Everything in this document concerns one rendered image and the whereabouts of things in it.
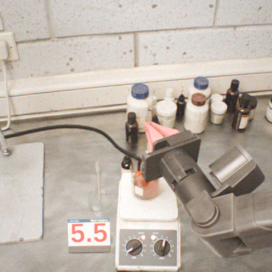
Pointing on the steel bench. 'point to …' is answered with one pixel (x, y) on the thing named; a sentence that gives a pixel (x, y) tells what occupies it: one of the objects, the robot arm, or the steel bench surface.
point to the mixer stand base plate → (22, 193)
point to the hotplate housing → (147, 229)
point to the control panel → (147, 247)
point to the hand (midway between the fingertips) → (149, 127)
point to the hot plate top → (155, 210)
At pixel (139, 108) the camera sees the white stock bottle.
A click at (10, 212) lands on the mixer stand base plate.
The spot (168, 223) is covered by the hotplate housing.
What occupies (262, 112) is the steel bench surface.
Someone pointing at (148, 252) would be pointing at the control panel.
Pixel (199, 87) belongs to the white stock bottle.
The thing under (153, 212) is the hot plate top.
